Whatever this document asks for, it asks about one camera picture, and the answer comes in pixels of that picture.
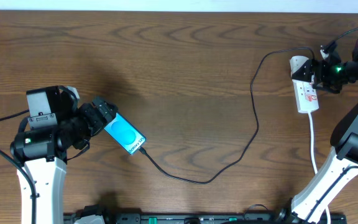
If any white USB charger plug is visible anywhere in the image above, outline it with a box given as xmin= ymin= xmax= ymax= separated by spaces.
xmin=290 ymin=55 xmax=309 ymax=75

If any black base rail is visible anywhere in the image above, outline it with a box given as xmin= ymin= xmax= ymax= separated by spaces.
xmin=63 ymin=205 xmax=348 ymax=224

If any white power strip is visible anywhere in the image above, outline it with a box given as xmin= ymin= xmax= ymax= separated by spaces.
xmin=293 ymin=80 xmax=319 ymax=114

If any black USB charging cable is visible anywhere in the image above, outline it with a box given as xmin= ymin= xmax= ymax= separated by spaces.
xmin=138 ymin=46 xmax=316 ymax=185

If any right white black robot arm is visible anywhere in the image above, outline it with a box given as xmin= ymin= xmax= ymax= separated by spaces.
xmin=275 ymin=39 xmax=358 ymax=223

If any blue screen Galaxy smartphone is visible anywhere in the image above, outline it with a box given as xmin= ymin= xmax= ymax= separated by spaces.
xmin=104 ymin=113 xmax=147 ymax=155

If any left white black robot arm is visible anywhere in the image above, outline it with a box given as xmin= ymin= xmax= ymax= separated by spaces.
xmin=11 ymin=85 xmax=118 ymax=223

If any white power strip cord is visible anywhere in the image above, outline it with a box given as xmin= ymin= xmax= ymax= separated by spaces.
xmin=307 ymin=112 xmax=332 ymax=224

